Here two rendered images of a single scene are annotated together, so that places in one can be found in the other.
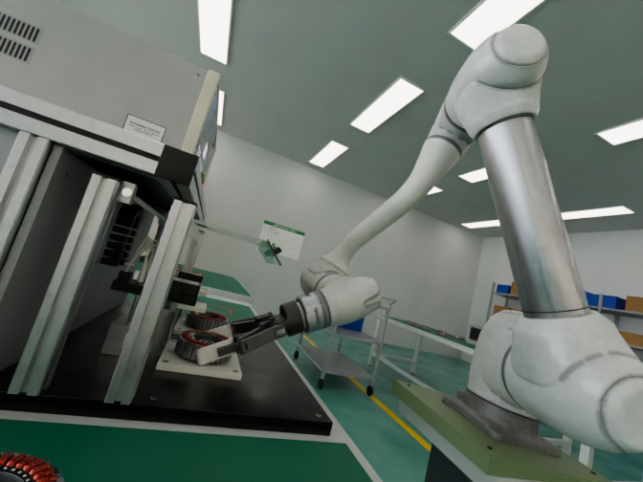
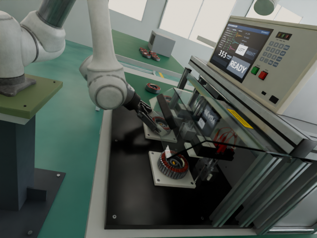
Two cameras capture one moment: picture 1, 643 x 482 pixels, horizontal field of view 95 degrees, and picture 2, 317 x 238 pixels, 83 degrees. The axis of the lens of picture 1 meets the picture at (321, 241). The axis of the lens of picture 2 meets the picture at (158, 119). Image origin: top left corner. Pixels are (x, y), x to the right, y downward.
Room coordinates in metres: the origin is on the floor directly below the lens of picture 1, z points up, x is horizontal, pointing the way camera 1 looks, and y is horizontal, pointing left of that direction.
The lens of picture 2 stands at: (1.38, 0.13, 1.22)
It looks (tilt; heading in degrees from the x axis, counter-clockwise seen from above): 28 degrees down; 178
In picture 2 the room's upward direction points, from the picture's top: 22 degrees clockwise
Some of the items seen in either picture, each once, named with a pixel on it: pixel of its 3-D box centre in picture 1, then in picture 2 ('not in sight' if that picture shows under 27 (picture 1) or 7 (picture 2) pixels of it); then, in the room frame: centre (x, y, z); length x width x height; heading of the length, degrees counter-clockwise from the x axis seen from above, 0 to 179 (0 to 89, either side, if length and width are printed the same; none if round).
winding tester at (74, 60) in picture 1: (120, 125); (288, 70); (0.66, 0.52, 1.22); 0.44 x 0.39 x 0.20; 19
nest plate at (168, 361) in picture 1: (202, 358); (159, 130); (0.64, 0.18, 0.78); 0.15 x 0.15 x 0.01; 19
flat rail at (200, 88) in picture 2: (192, 231); (211, 100); (0.72, 0.31, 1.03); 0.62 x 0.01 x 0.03; 19
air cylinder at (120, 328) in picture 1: (126, 335); not in sight; (0.59, 0.31, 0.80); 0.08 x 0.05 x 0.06; 19
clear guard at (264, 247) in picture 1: (227, 242); (217, 125); (0.95, 0.29, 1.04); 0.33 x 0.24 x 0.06; 109
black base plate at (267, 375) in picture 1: (194, 347); (165, 150); (0.75, 0.23, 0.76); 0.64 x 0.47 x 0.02; 19
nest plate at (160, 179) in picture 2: (204, 329); (171, 168); (0.87, 0.26, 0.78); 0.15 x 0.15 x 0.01; 19
